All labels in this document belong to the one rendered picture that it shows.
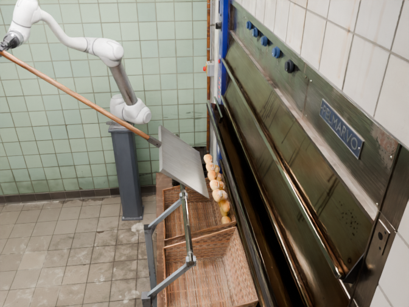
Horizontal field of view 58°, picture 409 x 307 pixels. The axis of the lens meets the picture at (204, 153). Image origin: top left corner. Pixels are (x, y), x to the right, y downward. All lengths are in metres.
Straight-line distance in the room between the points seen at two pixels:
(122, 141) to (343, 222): 2.49
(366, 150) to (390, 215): 0.17
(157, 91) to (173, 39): 0.50
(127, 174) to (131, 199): 0.29
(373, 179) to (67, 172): 3.43
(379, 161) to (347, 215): 0.21
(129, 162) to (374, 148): 2.70
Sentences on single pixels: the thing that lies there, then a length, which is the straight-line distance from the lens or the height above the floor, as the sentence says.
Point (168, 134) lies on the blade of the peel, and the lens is 2.58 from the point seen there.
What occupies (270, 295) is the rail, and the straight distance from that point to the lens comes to 1.28.
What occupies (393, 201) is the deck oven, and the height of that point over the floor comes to 1.98.
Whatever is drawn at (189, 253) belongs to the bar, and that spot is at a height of 1.17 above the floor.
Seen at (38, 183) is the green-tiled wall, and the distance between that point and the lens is 4.17.
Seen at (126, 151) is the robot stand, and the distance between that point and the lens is 3.31.
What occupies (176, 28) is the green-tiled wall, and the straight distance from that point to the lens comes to 3.35.
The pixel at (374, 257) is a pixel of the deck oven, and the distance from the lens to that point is 0.93.
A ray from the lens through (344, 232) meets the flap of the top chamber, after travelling 1.02.
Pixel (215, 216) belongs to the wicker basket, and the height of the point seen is 0.59.
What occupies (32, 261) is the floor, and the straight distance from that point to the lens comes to 3.64.
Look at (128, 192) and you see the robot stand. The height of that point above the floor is 0.34.
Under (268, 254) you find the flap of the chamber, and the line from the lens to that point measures 1.45.
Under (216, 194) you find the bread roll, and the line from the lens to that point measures 2.28.
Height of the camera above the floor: 2.44
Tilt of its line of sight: 31 degrees down
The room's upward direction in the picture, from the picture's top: straight up
